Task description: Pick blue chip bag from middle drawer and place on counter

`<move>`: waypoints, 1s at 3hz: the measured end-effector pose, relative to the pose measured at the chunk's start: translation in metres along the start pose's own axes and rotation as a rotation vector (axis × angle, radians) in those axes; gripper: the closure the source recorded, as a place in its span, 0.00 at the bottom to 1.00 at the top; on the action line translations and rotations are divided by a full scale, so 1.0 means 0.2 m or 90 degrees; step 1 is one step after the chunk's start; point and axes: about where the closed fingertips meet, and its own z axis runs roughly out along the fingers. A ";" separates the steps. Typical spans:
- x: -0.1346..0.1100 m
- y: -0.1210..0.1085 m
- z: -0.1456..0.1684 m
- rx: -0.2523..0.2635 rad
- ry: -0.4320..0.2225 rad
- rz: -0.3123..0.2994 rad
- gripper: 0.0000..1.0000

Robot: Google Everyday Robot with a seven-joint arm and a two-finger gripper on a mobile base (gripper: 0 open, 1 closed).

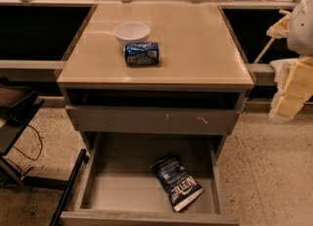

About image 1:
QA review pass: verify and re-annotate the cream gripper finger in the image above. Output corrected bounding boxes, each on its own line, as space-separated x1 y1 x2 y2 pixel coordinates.
283 57 313 102
269 93 304 123

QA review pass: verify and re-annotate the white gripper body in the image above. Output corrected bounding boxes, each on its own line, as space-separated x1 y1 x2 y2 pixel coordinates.
266 9 291 39

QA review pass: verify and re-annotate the blue chip bag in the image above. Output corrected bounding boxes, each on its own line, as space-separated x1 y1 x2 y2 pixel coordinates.
151 154 203 212

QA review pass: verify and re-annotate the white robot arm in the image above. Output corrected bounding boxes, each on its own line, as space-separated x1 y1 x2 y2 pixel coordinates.
266 0 313 123

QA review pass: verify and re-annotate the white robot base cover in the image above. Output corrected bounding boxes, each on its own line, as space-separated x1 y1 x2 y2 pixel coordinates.
270 58 297 83

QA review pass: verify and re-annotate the grey drawer cabinet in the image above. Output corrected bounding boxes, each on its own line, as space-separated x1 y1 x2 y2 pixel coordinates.
56 2 255 226

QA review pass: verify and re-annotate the closed upper drawer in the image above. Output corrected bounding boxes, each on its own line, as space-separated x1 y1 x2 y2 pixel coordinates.
66 106 240 135

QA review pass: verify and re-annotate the open middle drawer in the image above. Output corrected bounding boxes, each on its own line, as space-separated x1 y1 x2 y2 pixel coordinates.
61 133 239 226

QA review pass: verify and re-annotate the white rod with cap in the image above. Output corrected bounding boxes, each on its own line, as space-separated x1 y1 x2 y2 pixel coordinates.
253 37 276 64

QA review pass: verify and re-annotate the blue soda can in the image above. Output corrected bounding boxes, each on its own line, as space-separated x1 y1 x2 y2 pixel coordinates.
123 42 159 67

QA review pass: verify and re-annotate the white bowl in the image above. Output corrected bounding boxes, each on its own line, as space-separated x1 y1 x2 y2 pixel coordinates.
113 22 151 46

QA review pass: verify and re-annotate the black cart at left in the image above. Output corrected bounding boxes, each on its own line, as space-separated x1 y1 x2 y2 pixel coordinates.
0 76 90 226

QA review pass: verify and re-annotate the black cable on floor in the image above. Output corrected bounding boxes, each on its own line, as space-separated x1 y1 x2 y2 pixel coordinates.
3 123 44 179

